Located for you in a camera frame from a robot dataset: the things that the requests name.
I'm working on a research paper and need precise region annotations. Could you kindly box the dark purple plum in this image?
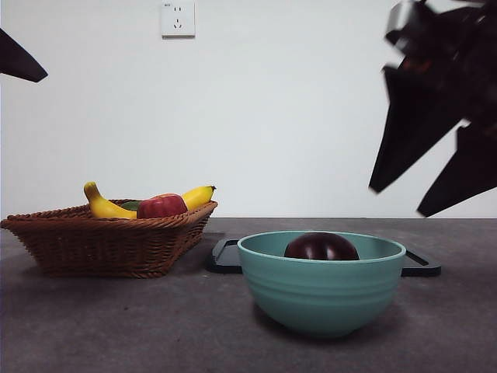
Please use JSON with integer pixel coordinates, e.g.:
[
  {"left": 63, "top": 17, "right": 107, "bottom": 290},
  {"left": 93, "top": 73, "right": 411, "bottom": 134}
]
[{"left": 283, "top": 232, "right": 360, "bottom": 262}]

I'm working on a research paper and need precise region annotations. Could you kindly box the teal ribbed bowl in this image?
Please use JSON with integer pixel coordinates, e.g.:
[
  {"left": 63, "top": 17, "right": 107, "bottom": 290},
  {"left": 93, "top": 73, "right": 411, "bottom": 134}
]
[{"left": 237, "top": 230, "right": 407, "bottom": 338}]

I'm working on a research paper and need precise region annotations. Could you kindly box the yellow banana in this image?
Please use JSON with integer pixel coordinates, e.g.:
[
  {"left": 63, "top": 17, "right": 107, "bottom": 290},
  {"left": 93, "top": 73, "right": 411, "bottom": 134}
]
[{"left": 83, "top": 181, "right": 217, "bottom": 221}]

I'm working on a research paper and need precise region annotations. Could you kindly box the brown wicker basket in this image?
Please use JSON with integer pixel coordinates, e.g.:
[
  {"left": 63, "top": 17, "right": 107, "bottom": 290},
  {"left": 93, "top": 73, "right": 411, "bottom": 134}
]
[{"left": 0, "top": 200, "right": 219, "bottom": 280}]

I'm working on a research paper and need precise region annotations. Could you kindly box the red apple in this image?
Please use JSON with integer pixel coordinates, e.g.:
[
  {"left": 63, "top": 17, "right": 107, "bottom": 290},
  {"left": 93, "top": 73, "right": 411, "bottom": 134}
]
[{"left": 136, "top": 193, "right": 189, "bottom": 220}]

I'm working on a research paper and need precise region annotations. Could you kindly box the black rectangular tray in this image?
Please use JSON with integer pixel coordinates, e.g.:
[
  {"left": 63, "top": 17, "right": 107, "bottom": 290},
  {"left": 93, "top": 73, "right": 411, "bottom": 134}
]
[{"left": 205, "top": 239, "right": 443, "bottom": 277}]

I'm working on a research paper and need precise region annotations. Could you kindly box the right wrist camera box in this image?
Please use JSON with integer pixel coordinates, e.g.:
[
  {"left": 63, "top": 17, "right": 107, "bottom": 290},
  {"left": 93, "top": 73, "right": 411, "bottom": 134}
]
[{"left": 385, "top": 1, "right": 420, "bottom": 44}]

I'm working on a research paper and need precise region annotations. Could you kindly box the white wall socket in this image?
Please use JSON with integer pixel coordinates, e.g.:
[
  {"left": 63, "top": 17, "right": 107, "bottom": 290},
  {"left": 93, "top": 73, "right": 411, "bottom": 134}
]
[{"left": 161, "top": 0, "right": 196, "bottom": 39}]

